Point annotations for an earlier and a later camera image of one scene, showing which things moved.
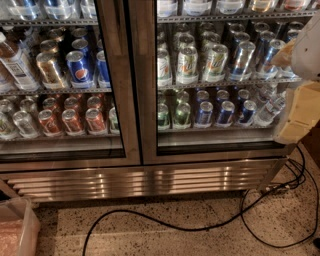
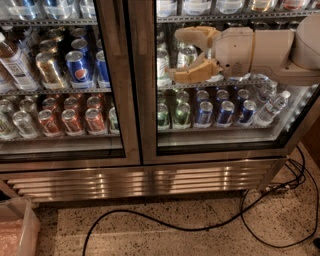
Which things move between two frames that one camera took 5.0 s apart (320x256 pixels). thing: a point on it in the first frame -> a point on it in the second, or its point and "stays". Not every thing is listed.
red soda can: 95,121 stays
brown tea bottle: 18,66 stays
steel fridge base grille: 150,181 stays
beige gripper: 307,53 -> 234,49
